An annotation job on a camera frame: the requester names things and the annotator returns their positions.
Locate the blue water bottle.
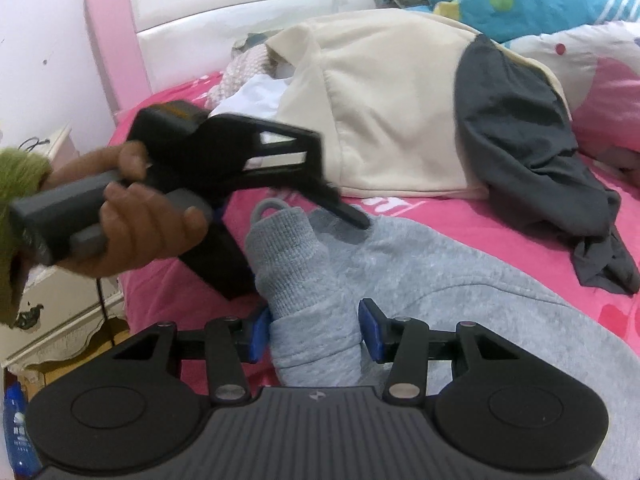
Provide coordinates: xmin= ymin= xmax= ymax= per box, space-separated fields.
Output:
xmin=2 ymin=380 xmax=41 ymax=480

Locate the white pink printed pillow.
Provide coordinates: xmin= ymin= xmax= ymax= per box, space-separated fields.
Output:
xmin=507 ymin=22 xmax=640 ymax=176

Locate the light grey sweatshirt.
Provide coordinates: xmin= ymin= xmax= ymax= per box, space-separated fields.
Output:
xmin=244 ymin=199 xmax=640 ymax=480

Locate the pink floral blanket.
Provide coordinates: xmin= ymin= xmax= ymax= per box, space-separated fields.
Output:
xmin=112 ymin=70 xmax=640 ymax=396

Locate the person's left hand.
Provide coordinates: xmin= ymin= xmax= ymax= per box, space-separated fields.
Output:
xmin=47 ymin=141 xmax=211 ymax=278

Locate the white nightstand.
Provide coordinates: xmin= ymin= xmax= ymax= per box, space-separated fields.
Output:
xmin=0 ymin=122 xmax=126 ymax=373

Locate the black cable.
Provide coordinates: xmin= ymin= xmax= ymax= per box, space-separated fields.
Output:
xmin=95 ymin=275 xmax=111 ymax=323

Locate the pink white headboard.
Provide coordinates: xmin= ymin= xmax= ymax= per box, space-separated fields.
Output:
xmin=82 ymin=0 xmax=381 ymax=121

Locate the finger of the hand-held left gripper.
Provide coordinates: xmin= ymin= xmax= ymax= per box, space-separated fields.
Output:
xmin=210 ymin=112 xmax=371 ymax=232

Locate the pale pink knit garment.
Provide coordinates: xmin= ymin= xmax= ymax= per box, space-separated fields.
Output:
xmin=220 ymin=45 xmax=281 ymax=103

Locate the white garment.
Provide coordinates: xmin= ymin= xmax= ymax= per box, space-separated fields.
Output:
xmin=207 ymin=72 xmax=291 ymax=123

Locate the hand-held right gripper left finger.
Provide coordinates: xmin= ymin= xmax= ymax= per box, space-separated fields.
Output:
xmin=112 ymin=309 xmax=273 ymax=404

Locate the cream garment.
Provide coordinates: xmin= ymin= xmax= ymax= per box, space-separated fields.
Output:
xmin=265 ymin=10 xmax=573 ymax=198

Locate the dark grey garment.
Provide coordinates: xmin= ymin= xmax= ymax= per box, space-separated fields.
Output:
xmin=452 ymin=34 xmax=640 ymax=295

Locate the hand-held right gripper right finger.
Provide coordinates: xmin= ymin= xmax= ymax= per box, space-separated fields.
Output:
xmin=359 ymin=298 xmax=526 ymax=404

